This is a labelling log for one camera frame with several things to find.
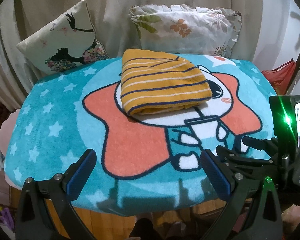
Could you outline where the dancer print cushion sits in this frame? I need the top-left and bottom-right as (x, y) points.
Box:
(17, 0), (109, 75)

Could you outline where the beige curtain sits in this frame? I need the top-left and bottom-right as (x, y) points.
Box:
(0, 0), (263, 110)

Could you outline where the red fabric bag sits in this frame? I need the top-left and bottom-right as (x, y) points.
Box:
(262, 59), (296, 95)

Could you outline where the white floral leaf pillow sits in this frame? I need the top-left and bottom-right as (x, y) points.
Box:
(129, 4), (242, 57)

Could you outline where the yellow striped knit sweater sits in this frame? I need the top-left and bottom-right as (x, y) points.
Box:
(120, 49), (212, 115)

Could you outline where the turquoise cartoon star blanket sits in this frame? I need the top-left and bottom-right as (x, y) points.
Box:
(4, 55), (275, 216)

